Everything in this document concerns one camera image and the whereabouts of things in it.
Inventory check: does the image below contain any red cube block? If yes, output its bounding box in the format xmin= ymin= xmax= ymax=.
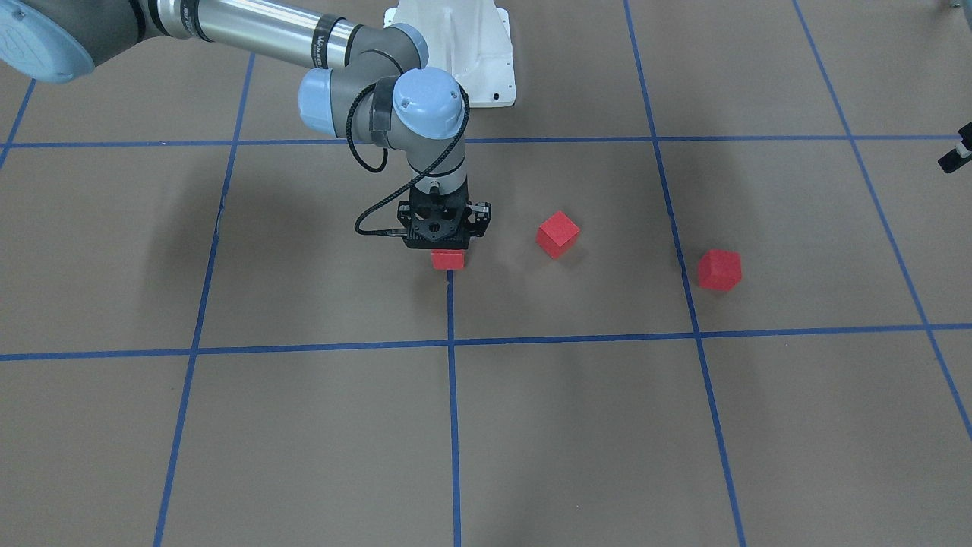
xmin=697 ymin=248 xmax=743 ymax=292
xmin=431 ymin=249 xmax=465 ymax=271
xmin=535 ymin=210 xmax=581 ymax=260

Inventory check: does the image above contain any white column pedestal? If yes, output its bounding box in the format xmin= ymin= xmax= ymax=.
xmin=384 ymin=1 xmax=517 ymax=109

